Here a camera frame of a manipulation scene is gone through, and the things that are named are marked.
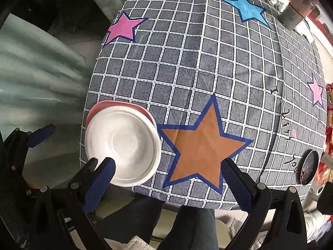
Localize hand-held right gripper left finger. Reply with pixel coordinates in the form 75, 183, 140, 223
34, 157, 116, 250

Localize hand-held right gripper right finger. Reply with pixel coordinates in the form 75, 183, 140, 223
222, 158, 306, 250

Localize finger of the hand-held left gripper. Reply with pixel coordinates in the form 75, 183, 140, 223
5, 124, 56, 162

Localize white round bowl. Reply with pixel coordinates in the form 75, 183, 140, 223
84, 106, 162, 187

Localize pink square plate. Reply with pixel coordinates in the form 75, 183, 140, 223
86, 100, 158, 136

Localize beige chair seat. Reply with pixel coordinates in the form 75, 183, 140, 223
215, 210, 250, 240

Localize person's blue jeans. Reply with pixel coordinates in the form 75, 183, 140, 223
99, 194, 216, 250

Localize white padded jacket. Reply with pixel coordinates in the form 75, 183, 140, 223
104, 236, 157, 250

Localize black round dish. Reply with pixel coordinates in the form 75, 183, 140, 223
297, 150, 319, 186

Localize white cloth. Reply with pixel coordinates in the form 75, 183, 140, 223
303, 208, 333, 243

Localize red snack packets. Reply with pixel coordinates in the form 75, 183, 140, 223
316, 83, 333, 188

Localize grey checked star tablecloth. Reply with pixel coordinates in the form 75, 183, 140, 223
79, 0, 327, 210

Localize white paper sheet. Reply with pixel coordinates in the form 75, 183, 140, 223
294, 21, 316, 43

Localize red ledge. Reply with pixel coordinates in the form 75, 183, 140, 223
256, 0, 333, 45

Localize grey metal cylinder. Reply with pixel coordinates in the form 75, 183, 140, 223
280, 0, 315, 30

